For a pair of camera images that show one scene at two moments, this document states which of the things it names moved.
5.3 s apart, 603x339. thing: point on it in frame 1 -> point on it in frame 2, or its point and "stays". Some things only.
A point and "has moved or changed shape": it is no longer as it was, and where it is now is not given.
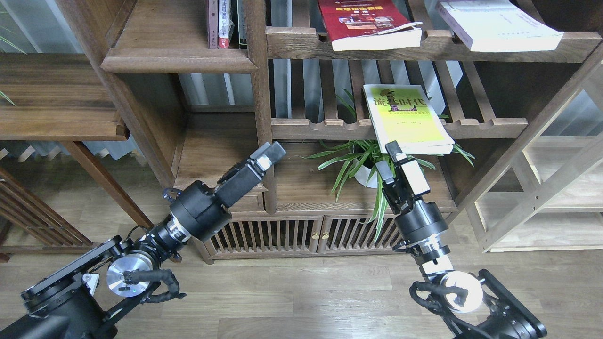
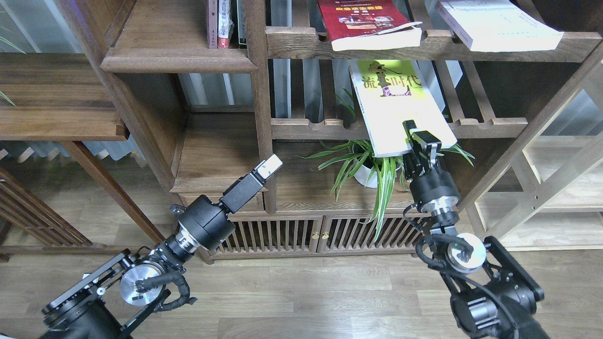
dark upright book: x=242 y=20 stays
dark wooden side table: x=61 y=96 stays
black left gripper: x=199 y=211 -> x=207 y=222
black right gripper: x=419 y=226 -> x=433 y=189
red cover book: x=360 y=25 stays
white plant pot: x=362 y=175 stays
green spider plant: x=363 y=159 stays
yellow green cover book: x=405 y=113 has moved or changed shape
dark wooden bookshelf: x=457 y=85 stays
